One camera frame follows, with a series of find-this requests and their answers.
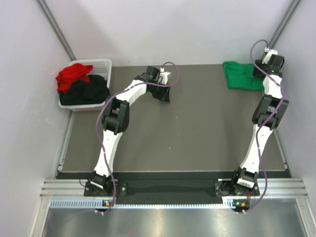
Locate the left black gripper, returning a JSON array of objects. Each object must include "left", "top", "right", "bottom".
[{"left": 148, "top": 80, "right": 170, "bottom": 103}]

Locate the green t shirt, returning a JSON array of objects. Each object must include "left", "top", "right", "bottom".
[{"left": 223, "top": 61, "right": 264, "bottom": 91}]

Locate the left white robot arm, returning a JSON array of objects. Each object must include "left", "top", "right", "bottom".
[{"left": 90, "top": 66, "right": 171, "bottom": 196}]

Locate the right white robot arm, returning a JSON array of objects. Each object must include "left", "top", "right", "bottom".
[{"left": 230, "top": 49, "right": 289, "bottom": 196}]

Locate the black t shirt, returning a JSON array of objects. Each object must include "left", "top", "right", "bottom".
[{"left": 59, "top": 75, "right": 110, "bottom": 106}]

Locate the white plastic basket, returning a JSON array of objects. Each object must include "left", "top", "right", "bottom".
[{"left": 59, "top": 58, "right": 112, "bottom": 112}]

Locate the red t shirt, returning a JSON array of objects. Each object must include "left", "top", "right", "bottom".
[{"left": 56, "top": 63, "right": 93, "bottom": 93}]

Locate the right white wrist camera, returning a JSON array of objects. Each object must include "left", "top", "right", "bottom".
[{"left": 262, "top": 47, "right": 278, "bottom": 64}]

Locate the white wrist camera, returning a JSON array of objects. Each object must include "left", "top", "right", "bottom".
[
  {"left": 262, "top": 47, "right": 278, "bottom": 64},
  {"left": 158, "top": 67, "right": 171, "bottom": 85}
]

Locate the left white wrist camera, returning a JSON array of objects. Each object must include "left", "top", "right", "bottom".
[{"left": 158, "top": 67, "right": 171, "bottom": 85}]

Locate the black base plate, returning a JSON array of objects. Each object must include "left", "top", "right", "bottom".
[{"left": 84, "top": 179, "right": 259, "bottom": 198}]

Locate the aluminium frame rail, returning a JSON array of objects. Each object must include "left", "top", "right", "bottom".
[{"left": 40, "top": 178, "right": 308, "bottom": 202}]

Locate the white slotted cable duct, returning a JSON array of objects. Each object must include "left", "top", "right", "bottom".
[{"left": 50, "top": 198, "right": 249, "bottom": 209}]

